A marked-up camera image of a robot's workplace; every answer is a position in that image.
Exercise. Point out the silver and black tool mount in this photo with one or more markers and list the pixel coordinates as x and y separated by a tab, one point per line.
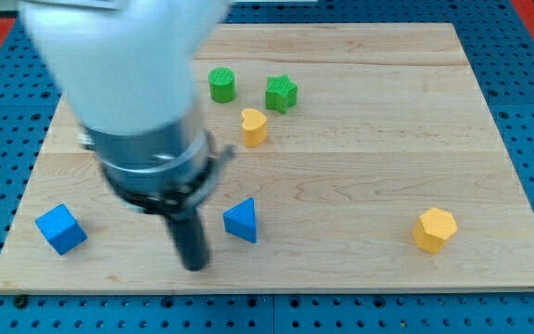
166	168

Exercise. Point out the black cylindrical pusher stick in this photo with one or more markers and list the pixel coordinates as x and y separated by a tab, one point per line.
188	235

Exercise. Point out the blue triangle block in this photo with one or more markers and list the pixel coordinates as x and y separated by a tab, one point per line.
241	220

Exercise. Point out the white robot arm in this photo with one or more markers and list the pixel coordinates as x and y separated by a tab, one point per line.
126	68

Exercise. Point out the yellow heart block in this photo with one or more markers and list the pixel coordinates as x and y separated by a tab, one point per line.
255	127

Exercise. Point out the green cylinder block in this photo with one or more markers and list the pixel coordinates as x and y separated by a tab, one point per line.
222	85

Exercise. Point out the blue cube block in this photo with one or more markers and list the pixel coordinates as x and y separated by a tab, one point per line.
60	229

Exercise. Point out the green star block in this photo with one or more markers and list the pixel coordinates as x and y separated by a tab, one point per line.
280	93

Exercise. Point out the light wooden board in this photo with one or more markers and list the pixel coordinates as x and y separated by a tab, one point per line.
389	122

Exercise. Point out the yellow hexagon block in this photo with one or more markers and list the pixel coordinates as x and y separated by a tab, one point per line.
433	229

